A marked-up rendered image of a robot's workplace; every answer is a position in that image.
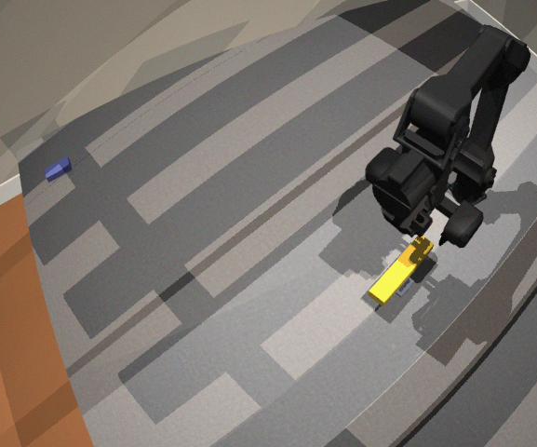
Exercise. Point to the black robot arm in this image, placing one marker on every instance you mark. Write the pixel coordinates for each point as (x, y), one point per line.
(441, 108)

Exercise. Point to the yellow rectangular bar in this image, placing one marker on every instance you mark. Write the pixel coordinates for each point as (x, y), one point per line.
(400, 270)

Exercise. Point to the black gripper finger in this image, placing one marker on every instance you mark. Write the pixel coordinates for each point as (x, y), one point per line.
(443, 240)

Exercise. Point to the blue flat bar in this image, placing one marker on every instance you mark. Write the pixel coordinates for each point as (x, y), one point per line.
(58, 169)

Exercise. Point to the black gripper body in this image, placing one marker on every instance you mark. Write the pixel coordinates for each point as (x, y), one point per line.
(463, 220)

